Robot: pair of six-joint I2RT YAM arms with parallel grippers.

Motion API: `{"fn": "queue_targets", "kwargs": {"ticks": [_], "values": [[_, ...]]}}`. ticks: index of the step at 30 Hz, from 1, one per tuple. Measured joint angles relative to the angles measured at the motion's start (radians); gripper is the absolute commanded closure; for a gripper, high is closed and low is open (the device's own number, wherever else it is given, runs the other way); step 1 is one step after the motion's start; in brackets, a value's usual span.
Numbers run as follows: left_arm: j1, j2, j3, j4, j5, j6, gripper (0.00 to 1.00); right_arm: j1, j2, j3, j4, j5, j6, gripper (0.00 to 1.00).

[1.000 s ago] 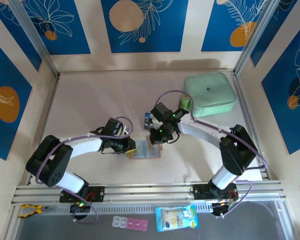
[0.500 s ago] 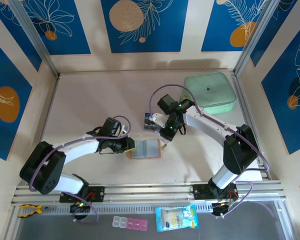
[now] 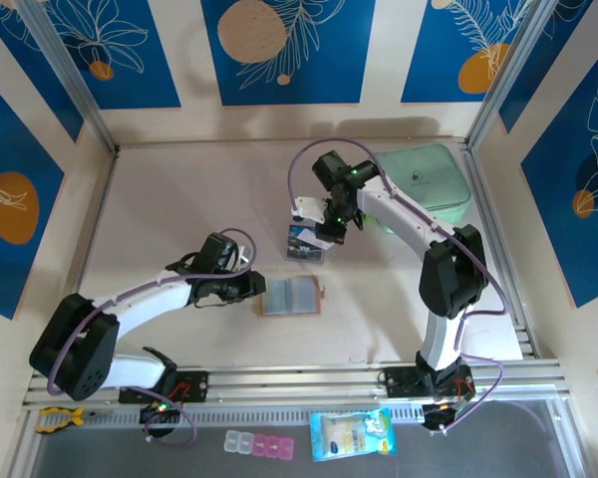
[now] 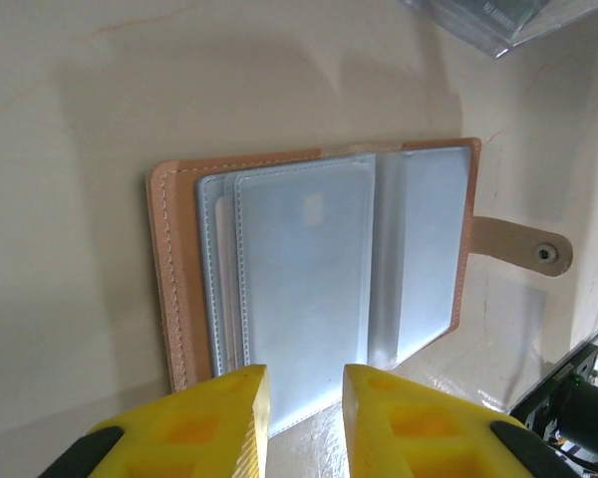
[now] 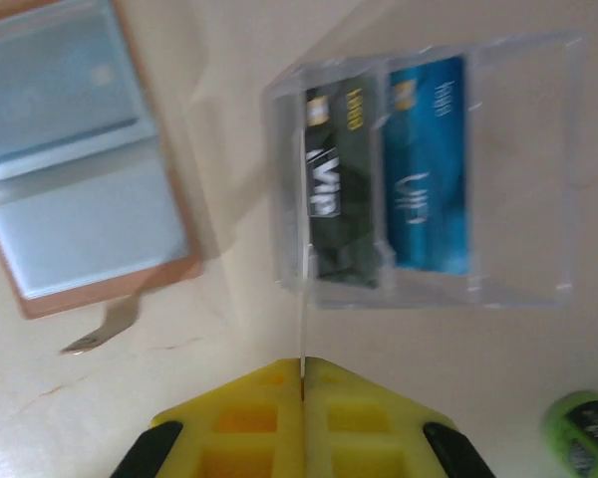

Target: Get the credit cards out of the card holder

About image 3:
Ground pale pink card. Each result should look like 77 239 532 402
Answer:
298 228 331 250

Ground blue credit card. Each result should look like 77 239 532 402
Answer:
287 224 320 245

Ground black credit card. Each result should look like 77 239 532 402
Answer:
284 240 326 263

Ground brown card holder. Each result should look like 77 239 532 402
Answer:
257 276 328 318

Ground mint green zip case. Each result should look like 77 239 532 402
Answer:
373 143 470 235

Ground clear pink pill organizer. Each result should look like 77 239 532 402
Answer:
223 430 296 460

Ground blue white snack packet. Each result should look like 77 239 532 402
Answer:
309 407 398 463

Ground yellow black pliers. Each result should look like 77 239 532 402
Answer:
35 406 99 433

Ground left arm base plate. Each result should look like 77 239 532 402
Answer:
118 370 209 403

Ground aluminium mounting rail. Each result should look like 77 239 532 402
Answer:
22 360 572 410

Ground grey slotted cable duct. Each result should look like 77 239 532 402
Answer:
22 403 569 432

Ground aluminium side rail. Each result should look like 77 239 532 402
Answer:
457 141 537 360

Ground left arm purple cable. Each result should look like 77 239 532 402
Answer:
47 227 258 446

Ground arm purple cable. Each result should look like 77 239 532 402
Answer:
47 227 258 446
287 137 508 434

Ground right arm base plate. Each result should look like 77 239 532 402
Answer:
384 365 474 399

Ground aluminium frame post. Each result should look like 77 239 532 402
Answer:
14 0 120 155
465 0 579 150

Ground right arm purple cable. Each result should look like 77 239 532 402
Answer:
287 137 508 434

